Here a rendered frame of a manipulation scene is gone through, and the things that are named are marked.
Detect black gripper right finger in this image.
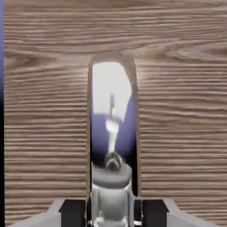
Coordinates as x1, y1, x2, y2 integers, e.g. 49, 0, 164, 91
141, 198, 220, 227

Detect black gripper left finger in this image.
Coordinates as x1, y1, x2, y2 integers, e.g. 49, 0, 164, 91
8, 198, 87, 227

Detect shiny curved metal handle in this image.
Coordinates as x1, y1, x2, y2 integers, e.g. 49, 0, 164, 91
85, 51, 142, 227

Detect light wood cabinet door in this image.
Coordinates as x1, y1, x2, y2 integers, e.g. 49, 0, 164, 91
3, 0, 227, 227

